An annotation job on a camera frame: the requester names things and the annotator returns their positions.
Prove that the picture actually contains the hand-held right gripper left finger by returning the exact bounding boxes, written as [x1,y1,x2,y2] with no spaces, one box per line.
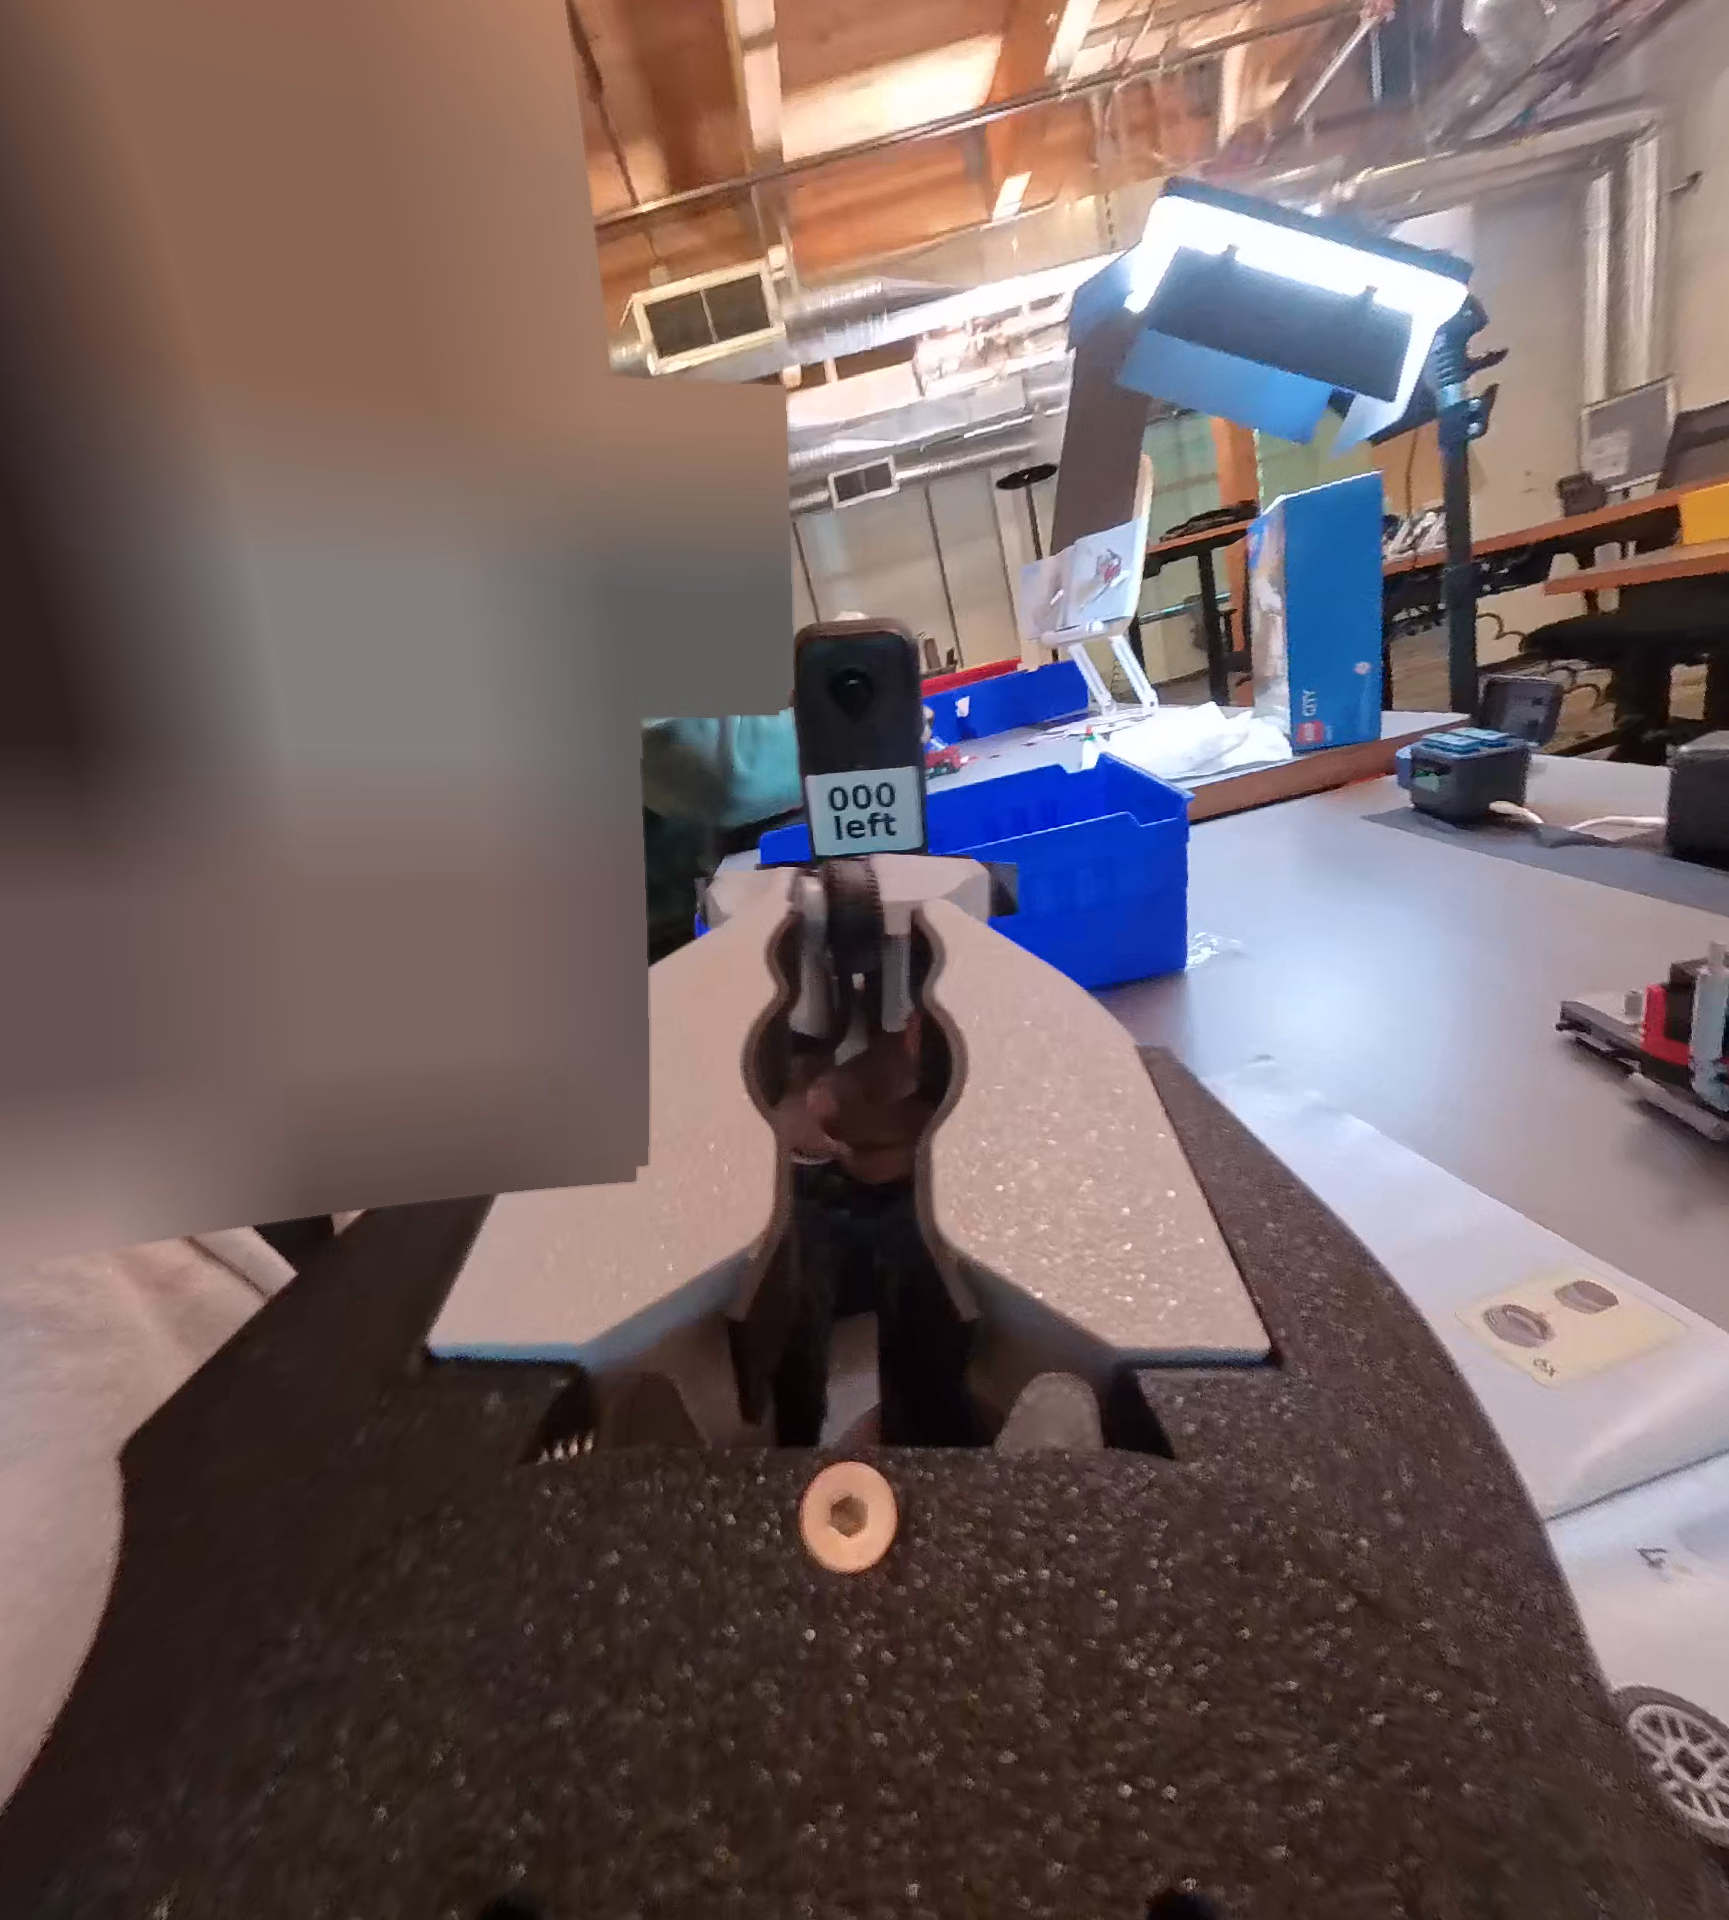
[431,871,866,1448]

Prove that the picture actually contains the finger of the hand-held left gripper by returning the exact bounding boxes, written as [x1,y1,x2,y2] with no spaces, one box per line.
[896,853,997,936]
[705,853,835,941]

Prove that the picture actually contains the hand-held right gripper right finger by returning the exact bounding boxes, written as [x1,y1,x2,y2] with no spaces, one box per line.
[866,871,1273,1448]

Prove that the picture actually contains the open lego instruction booklet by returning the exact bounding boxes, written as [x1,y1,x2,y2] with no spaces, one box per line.
[1210,1067,1729,1920]

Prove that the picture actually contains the small lego wheel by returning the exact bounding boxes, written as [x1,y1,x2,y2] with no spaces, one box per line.
[1614,1686,1729,1886]

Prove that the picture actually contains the large blue plastic bin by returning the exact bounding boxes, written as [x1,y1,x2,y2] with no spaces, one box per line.
[761,750,1196,995]

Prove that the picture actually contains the small blue plastic bin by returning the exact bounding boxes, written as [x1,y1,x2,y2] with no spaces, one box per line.
[925,660,1095,747]

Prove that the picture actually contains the clear document stand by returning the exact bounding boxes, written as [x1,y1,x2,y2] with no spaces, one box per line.
[1020,525,1163,722]

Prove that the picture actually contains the white plastic bags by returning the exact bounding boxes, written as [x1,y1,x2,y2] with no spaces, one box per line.
[1105,707,1310,792]

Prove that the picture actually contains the tall blue carton box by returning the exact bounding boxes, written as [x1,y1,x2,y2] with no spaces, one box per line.
[1245,476,1390,754]

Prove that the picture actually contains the black battery charger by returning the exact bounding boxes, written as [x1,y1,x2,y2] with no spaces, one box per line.
[1399,726,1535,827]

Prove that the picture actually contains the studio light panel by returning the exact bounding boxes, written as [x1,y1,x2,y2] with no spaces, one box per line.
[1060,188,1474,453]

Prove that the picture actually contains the black light stand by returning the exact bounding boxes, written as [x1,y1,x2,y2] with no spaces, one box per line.
[1424,301,1505,722]

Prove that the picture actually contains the person's white-clad torso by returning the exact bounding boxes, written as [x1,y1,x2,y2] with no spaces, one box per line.
[0,1231,355,1920]

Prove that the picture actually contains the wooden office desk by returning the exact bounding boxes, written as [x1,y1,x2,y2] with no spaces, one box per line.
[1390,511,1729,752]

